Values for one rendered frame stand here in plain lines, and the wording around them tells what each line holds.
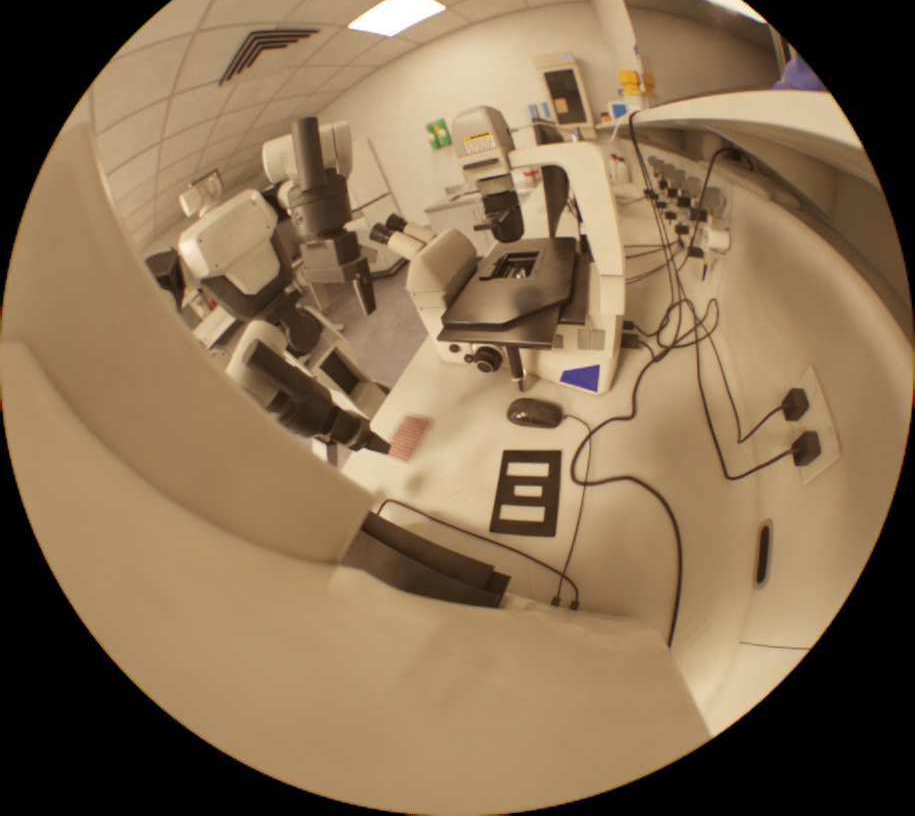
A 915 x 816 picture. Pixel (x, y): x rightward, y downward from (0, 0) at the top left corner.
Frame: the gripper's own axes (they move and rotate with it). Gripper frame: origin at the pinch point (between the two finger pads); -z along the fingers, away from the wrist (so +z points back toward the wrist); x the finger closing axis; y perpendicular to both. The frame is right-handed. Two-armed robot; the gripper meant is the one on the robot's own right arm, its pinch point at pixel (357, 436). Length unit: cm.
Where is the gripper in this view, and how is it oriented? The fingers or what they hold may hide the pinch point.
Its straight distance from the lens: 51.2
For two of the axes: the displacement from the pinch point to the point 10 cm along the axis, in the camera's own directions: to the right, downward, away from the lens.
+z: -3.8, -5.3, -7.6
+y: 3.2, -8.4, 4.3
